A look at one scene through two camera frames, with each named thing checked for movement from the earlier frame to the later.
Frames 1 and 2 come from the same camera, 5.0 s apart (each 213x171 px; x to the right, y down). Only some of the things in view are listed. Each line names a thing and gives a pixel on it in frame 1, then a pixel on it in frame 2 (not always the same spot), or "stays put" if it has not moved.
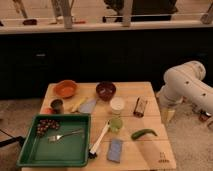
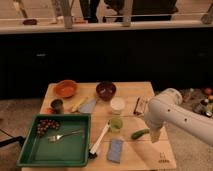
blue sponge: (114, 153) stays put
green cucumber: (138, 133) stays put
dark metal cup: (57, 104) stays put
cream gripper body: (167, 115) to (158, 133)
